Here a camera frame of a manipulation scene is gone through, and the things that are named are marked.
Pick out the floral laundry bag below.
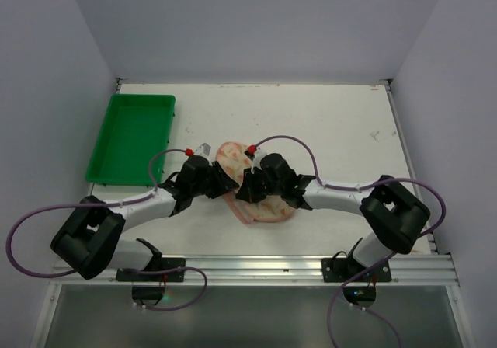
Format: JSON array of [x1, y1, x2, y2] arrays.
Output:
[[215, 141, 295, 224]]

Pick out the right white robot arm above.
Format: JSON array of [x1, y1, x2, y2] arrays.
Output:
[[236, 154, 430, 277]]

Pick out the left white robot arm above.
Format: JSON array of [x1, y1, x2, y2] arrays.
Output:
[[50, 155, 239, 280]]

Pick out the green plastic tray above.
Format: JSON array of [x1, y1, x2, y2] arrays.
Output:
[[86, 94, 176, 186]]

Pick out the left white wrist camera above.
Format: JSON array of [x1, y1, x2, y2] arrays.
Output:
[[194, 142, 211, 159]]

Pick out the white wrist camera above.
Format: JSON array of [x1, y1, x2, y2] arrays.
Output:
[[194, 142, 211, 159], [245, 145, 267, 173]]

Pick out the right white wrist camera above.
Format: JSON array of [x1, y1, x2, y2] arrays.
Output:
[[245, 145, 267, 173]]

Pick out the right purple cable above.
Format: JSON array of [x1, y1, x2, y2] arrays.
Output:
[[248, 134, 447, 348]]

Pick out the purple cable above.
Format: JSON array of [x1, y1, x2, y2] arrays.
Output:
[[248, 134, 447, 348], [6, 148, 195, 279]]

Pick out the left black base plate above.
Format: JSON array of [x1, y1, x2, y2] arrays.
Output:
[[116, 257, 186, 283]]

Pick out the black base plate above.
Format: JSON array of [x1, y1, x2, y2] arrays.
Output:
[[321, 257, 392, 284], [116, 257, 186, 283]]

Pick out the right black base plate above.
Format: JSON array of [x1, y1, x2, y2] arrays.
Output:
[[321, 257, 392, 284]]

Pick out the aluminium mounting rail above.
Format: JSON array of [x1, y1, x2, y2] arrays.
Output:
[[48, 252, 459, 287]]

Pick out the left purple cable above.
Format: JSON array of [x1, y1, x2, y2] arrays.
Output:
[[6, 148, 195, 279]]

